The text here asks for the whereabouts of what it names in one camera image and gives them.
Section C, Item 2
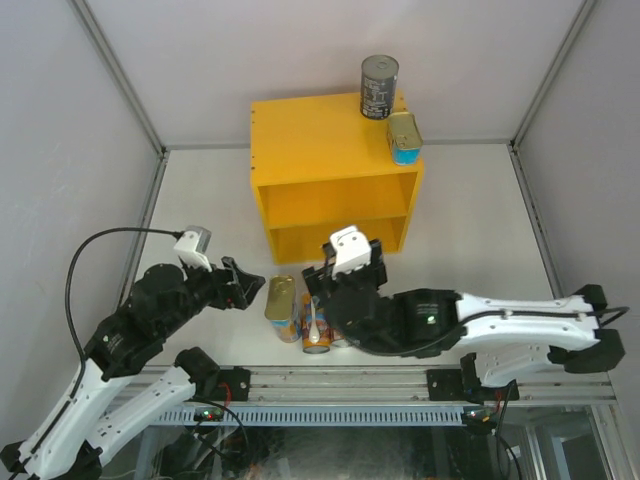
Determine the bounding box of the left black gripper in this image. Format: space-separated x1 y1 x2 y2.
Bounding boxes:
158 253 265 337

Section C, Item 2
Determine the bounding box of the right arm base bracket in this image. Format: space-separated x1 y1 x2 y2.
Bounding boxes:
426 368 520 405

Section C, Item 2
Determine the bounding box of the black cylindrical can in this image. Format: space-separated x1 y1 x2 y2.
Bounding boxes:
360 54 399 120

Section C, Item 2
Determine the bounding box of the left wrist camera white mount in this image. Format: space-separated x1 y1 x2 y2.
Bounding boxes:
173 226 213 272

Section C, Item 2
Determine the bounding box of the aluminium mounting rail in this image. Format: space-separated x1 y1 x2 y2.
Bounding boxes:
124 363 617 404

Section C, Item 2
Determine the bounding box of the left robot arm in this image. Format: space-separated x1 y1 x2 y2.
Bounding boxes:
1 257 265 479

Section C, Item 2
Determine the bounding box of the orange can with spoon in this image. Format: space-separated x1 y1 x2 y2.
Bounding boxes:
301 293 333 354

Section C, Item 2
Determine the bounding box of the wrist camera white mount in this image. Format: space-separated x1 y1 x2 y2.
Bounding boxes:
173 226 213 272
329 225 372 278

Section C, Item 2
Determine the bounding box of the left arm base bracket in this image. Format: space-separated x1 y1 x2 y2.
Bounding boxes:
195 367 251 404

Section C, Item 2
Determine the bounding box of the yellow wooden shelf cabinet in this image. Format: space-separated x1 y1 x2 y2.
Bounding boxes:
250 93 424 265

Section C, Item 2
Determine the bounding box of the grey slotted cable duct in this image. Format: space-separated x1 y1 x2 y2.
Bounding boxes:
153 405 464 427

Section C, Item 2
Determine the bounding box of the left camera black cable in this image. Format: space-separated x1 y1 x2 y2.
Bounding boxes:
66 227 184 356

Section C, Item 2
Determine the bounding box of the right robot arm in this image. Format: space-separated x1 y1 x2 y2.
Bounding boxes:
302 249 627 401

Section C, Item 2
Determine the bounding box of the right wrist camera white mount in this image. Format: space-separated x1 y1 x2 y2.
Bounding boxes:
329 225 372 278

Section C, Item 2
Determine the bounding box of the gold rectangular tin blue label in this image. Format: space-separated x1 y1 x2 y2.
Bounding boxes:
387 111 423 166

